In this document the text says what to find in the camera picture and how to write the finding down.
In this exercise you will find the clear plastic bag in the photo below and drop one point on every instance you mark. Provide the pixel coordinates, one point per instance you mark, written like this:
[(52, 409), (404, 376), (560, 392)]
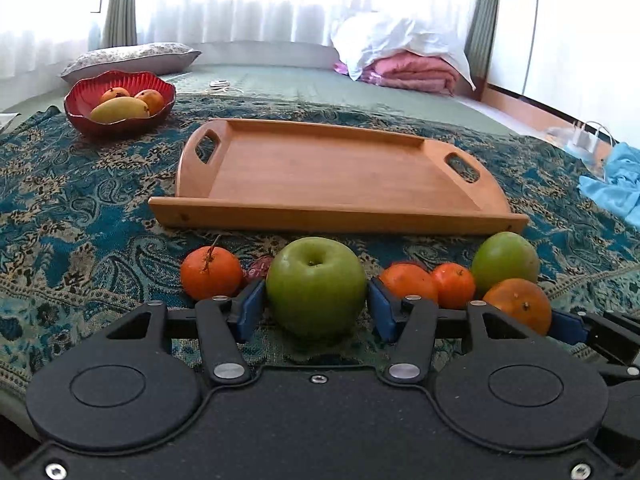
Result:
[(590, 142)]

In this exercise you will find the orange fruit in bowl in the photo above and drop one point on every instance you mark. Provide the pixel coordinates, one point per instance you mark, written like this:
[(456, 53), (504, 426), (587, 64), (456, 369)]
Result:
[(153, 99), (113, 93)]

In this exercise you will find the green drape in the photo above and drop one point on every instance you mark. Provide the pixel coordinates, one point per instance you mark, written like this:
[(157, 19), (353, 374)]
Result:
[(478, 44), (120, 27)]

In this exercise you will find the orange tangerine with stem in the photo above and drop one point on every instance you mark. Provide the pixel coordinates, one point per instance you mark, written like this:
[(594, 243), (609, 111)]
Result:
[(210, 271)]

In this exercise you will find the large dark orange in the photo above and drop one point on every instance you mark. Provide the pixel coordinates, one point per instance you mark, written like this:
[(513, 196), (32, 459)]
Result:
[(524, 301)]

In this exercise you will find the light blue cloth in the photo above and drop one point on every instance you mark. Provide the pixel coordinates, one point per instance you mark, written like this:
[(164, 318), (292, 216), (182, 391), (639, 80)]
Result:
[(619, 192)]

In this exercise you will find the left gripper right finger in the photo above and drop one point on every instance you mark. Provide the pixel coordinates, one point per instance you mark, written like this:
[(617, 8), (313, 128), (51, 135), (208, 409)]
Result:
[(409, 324)]

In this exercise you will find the yellow mango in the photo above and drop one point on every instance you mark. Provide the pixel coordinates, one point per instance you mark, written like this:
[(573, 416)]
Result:
[(119, 109)]

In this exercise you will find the orange fruit in bowl left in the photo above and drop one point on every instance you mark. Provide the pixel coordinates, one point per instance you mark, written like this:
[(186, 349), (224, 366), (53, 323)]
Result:
[(113, 93)]

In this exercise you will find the small orange tangerine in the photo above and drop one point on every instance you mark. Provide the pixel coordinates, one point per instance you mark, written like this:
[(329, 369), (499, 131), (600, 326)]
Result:
[(455, 285)]

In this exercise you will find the right green drape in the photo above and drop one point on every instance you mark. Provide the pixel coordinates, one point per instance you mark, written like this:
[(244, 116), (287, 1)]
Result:
[(478, 44)]

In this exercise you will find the wooden serving tray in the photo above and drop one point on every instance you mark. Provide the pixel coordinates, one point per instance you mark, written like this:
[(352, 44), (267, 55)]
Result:
[(265, 175)]

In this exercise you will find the red fruit bowl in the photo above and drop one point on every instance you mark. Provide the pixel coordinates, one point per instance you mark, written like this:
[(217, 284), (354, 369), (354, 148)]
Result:
[(84, 96)]

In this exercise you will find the orange fruit in bowl right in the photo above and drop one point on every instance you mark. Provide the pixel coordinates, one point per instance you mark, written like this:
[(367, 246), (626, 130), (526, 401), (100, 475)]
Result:
[(153, 99)]

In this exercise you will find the left green drape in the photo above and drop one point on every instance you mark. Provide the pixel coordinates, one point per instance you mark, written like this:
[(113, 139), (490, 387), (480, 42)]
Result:
[(120, 27)]

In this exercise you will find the dark red date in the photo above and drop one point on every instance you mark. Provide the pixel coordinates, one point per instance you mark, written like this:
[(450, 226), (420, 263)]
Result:
[(258, 269)]

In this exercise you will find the blue paisley cloth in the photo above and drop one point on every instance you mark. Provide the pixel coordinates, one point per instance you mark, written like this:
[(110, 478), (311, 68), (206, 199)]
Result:
[(80, 246)]

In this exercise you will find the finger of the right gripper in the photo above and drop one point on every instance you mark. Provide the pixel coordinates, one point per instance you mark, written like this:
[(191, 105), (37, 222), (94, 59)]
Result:
[(568, 328)]

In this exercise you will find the green quilted mat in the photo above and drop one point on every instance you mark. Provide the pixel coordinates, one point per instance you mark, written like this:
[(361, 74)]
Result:
[(329, 88)]

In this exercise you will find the white pillow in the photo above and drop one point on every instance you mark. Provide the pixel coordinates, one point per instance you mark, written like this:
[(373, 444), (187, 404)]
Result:
[(362, 37)]

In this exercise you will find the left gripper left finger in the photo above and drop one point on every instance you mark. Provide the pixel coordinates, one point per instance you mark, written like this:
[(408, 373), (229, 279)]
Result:
[(223, 323)]

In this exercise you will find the pink folded blanket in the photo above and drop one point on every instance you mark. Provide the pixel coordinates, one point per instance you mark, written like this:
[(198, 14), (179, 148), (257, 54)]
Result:
[(438, 74)]

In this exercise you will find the large green apple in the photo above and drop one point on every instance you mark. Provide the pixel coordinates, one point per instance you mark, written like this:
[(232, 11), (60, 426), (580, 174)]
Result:
[(316, 287)]

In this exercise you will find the floral grey pillow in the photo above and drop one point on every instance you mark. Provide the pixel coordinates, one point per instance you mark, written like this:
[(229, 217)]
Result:
[(158, 58)]

